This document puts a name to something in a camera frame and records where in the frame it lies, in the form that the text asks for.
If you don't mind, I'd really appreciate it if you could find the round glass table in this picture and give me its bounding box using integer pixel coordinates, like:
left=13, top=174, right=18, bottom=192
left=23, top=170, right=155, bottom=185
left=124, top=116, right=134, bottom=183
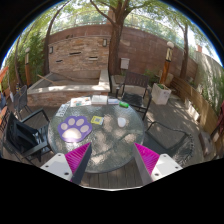
left=48, top=100, right=144, bottom=173

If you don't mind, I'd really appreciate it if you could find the white square planter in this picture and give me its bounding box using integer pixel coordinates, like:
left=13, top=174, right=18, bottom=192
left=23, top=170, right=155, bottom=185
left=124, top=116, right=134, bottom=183
left=152, top=83, right=171, bottom=105

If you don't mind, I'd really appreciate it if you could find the black mesh chair far left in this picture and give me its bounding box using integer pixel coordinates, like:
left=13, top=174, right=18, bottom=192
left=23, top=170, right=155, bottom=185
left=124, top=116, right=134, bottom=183
left=14, top=85, right=32, bottom=119

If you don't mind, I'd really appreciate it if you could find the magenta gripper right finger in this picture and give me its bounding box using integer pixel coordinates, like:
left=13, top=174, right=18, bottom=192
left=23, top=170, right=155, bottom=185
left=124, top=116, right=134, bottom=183
left=133, top=143, right=182, bottom=185

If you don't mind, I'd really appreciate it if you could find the large tree trunk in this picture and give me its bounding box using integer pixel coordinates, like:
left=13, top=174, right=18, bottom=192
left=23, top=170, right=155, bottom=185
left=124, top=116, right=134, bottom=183
left=90, top=0, right=138, bottom=75

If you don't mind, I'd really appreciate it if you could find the purple paw-shaped mouse pad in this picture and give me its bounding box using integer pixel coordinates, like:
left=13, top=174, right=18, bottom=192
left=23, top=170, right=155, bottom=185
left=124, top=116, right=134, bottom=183
left=57, top=116, right=92, bottom=143

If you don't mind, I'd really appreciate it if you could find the colourful magazine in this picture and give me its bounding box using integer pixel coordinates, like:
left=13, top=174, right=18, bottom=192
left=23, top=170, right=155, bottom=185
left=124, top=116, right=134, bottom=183
left=70, top=97, right=91, bottom=107

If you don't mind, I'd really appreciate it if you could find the white book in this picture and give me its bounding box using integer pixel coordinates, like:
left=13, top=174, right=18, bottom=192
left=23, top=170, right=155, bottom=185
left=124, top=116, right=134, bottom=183
left=91, top=95, right=108, bottom=105

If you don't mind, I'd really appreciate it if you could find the black chair left front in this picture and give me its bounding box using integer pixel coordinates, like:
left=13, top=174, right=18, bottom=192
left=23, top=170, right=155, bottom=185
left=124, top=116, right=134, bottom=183
left=2, top=108, right=51, bottom=164

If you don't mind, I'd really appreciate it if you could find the green small box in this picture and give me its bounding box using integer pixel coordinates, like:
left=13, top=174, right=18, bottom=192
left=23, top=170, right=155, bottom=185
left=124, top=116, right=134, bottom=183
left=119, top=102, right=129, bottom=108

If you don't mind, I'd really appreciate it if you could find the stone raised basin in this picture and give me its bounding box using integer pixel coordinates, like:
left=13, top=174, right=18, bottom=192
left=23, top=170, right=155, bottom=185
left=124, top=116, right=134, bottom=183
left=27, top=70, right=110, bottom=107

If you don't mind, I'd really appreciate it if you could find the white computer mouse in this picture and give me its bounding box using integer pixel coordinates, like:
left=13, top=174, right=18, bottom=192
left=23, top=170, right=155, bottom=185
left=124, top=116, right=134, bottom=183
left=117, top=117, right=126, bottom=128

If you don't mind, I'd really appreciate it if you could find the wooden lamp post right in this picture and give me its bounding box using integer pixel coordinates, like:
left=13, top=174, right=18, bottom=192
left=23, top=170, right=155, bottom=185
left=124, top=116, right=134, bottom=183
left=160, top=41, right=174, bottom=84

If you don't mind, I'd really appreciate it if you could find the black chair right side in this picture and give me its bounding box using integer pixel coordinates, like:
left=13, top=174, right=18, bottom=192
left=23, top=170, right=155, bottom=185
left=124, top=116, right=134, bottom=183
left=143, top=121, right=195, bottom=167

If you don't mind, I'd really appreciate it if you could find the small white card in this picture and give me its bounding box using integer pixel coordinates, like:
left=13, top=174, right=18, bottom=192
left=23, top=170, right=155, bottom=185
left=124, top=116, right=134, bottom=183
left=108, top=99, right=119, bottom=105

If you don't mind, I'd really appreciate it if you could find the grey patterned booklet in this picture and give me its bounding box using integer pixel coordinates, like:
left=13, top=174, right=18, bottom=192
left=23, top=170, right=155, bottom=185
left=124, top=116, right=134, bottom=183
left=56, top=104, right=69, bottom=117

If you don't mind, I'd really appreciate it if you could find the yellow square card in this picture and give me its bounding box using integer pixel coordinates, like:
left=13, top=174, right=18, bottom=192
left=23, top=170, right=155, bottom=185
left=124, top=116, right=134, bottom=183
left=91, top=116, right=104, bottom=125

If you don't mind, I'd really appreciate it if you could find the black chair behind table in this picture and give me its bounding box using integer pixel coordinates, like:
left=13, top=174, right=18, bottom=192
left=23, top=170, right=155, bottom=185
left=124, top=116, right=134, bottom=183
left=116, top=72, right=152, bottom=119

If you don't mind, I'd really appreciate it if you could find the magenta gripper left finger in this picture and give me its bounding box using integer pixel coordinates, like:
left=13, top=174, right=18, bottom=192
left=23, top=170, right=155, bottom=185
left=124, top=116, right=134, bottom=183
left=41, top=143, right=92, bottom=185

